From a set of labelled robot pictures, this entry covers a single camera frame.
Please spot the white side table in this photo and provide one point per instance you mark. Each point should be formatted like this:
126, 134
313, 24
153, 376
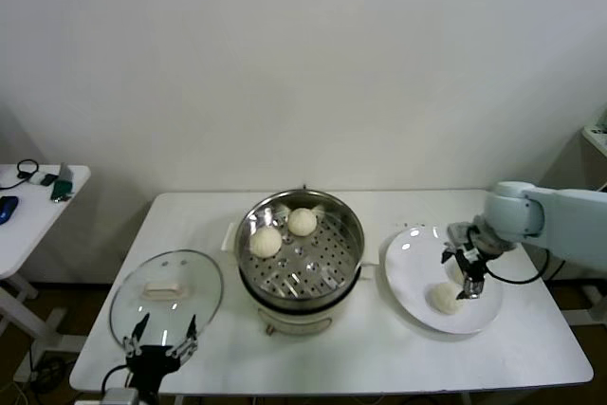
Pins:
28, 239

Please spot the green and grey tool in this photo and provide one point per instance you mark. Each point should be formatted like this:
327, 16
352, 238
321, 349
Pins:
61, 187

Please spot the round glass pot lid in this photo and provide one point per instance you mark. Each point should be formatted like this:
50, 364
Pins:
189, 277

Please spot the white table foot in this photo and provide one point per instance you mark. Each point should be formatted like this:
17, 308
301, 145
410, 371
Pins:
49, 324
588, 303

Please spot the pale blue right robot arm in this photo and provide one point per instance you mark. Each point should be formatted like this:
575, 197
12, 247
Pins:
559, 220

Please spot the small black device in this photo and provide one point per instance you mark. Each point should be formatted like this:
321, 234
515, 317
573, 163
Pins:
48, 179

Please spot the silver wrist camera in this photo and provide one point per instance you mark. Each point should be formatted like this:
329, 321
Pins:
121, 396
459, 232

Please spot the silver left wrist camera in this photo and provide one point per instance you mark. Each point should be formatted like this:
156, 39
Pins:
121, 396

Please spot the white shelf board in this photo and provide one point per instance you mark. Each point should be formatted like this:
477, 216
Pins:
596, 137

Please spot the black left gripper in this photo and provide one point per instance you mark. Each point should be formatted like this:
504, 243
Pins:
152, 361

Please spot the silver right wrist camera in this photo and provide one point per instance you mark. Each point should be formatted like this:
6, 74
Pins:
459, 232

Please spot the white round plate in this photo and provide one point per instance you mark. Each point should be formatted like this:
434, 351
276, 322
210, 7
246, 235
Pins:
408, 272

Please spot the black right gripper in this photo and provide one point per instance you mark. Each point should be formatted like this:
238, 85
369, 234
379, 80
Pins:
479, 255

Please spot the cream electric cooker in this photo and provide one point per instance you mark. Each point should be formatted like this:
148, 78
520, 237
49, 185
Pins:
294, 317

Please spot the stainless steel steamer basket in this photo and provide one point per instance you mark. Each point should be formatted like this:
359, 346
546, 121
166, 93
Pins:
332, 239

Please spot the blue object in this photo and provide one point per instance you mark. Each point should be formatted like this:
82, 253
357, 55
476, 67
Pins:
7, 208

